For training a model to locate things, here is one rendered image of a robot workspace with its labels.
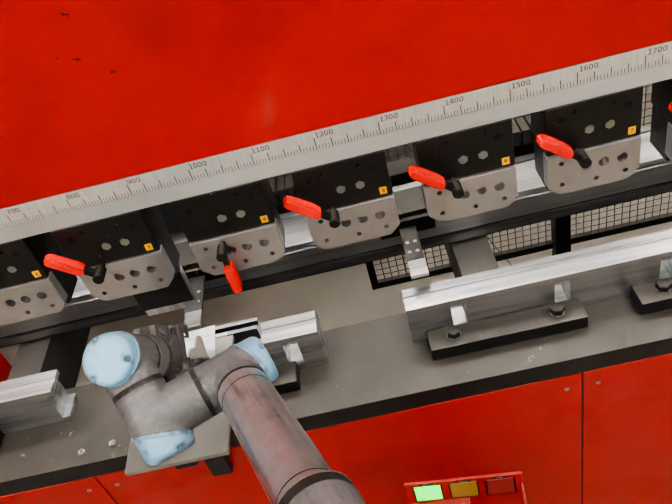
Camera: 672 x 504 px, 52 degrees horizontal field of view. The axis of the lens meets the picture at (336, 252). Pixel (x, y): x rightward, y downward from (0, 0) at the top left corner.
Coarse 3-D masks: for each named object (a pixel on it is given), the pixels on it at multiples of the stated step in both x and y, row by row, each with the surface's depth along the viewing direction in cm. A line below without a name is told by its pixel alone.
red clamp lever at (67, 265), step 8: (48, 256) 110; (56, 256) 110; (48, 264) 109; (56, 264) 110; (64, 264) 110; (72, 264) 111; (80, 264) 112; (104, 264) 115; (72, 272) 111; (80, 272) 111; (88, 272) 112; (96, 272) 112; (104, 272) 113; (96, 280) 112
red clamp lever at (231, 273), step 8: (224, 248) 112; (216, 256) 111; (224, 256) 111; (224, 264) 113; (232, 264) 114; (224, 272) 114; (232, 272) 114; (232, 280) 115; (240, 280) 117; (232, 288) 117; (240, 288) 117
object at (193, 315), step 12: (180, 252) 150; (192, 252) 149; (180, 264) 147; (192, 264) 146; (192, 276) 147; (204, 276) 147; (216, 276) 148; (204, 288) 145; (192, 312) 139; (192, 324) 136
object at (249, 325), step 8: (248, 320) 134; (256, 320) 134; (216, 328) 135; (224, 328) 134; (232, 328) 135; (240, 328) 134; (248, 328) 133; (256, 328) 132; (240, 336) 133; (248, 336) 133; (256, 336) 134
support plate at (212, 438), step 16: (224, 336) 132; (224, 416) 118; (208, 432) 116; (224, 432) 115; (192, 448) 114; (208, 448) 113; (224, 448) 113; (128, 464) 115; (144, 464) 114; (160, 464) 113; (176, 464) 113
